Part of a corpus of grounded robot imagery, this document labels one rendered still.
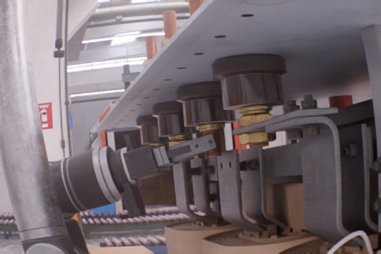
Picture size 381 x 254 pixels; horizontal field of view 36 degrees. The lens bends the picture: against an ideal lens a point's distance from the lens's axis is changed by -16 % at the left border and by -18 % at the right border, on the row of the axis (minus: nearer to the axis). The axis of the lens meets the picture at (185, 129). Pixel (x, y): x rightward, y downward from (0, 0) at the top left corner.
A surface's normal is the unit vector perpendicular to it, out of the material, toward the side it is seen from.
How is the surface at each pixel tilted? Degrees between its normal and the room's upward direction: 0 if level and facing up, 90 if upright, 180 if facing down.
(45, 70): 90
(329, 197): 90
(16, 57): 81
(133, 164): 90
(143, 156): 90
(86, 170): 76
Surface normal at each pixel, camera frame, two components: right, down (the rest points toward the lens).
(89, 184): -0.11, 0.09
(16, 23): 0.55, -0.27
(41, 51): 0.20, -0.08
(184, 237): -0.80, 0.04
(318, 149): -0.98, 0.08
